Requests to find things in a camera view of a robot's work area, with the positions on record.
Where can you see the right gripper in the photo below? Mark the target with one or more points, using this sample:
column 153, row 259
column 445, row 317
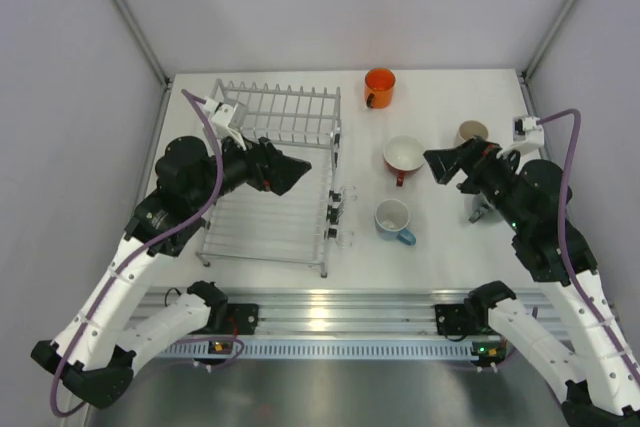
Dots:
column 445, row 163

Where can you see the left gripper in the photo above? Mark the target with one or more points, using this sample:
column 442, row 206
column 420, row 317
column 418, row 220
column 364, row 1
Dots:
column 268, row 167

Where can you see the red cup white inside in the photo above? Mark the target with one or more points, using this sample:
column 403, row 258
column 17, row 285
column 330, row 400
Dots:
column 403, row 155

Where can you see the grey-green ceramic mug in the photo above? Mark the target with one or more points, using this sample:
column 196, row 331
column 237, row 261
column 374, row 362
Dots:
column 482, row 210

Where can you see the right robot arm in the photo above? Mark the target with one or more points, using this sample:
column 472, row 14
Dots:
column 594, row 377

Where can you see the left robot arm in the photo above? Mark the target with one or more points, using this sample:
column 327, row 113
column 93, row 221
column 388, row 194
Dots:
column 97, row 356

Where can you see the clear hook upper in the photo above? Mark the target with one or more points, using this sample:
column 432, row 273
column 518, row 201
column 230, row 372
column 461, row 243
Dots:
column 344, row 194

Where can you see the clear hook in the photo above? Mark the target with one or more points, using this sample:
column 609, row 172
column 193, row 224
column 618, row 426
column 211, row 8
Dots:
column 344, row 194
column 344, row 238

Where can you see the blue mug white inside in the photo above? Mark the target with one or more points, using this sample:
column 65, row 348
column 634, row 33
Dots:
column 392, row 219

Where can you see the clear hook lower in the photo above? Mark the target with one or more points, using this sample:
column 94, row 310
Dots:
column 344, row 238

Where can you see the beige handleless cup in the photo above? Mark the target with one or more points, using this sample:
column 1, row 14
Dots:
column 470, row 129

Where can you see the white wire dish rack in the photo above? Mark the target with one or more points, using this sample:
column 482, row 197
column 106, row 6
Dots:
column 291, row 213

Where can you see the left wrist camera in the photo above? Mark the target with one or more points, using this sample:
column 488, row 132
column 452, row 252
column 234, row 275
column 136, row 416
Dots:
column 226, row 118

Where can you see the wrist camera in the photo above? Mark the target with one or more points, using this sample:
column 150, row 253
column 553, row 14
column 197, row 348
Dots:
column 528, row 136
column 226, row 118

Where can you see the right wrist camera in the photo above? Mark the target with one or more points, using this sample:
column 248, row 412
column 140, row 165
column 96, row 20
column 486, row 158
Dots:
column 528, row 136

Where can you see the orange mug black handle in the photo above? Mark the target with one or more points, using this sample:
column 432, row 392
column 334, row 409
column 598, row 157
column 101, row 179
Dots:
column 379, row 88

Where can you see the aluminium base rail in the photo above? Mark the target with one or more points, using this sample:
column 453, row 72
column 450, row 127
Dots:
column 345, row 314

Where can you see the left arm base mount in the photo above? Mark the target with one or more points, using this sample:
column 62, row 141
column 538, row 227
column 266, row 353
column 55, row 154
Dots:
column 235, row 319

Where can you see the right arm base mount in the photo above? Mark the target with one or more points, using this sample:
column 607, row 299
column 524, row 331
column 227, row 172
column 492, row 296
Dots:
column 458, row 321

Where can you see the slotted cable duct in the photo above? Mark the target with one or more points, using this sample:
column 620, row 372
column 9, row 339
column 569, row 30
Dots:
column 431, row 350

